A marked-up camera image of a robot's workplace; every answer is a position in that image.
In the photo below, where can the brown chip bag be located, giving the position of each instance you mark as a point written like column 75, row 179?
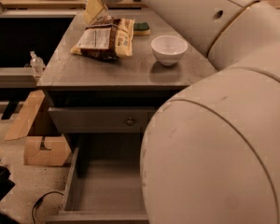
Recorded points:
column 107, row 38

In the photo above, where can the wooden workbench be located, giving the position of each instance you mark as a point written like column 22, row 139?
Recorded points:
column 67, row 4

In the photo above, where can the green yellow sponge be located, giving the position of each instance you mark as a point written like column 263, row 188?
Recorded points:
column 141, row 29

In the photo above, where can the white ceramic bowl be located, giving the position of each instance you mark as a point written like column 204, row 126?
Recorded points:
column 168, row 49

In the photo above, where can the closed grey upper drawer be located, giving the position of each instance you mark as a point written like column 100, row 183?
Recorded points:
column 101, row 119

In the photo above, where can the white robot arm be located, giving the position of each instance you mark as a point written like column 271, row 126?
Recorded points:
column 211, row 154

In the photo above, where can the cardboard box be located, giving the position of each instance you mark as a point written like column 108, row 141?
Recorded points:
column 43, row 145

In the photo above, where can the clear sanitizer bottle left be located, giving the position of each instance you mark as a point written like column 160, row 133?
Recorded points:
column 37, row 63

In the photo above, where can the open grey bottom drawer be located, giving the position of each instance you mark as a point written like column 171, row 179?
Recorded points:
column 103, row 185

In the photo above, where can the grey drawer cabinet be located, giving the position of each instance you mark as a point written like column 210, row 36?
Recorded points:
column 137, row 81

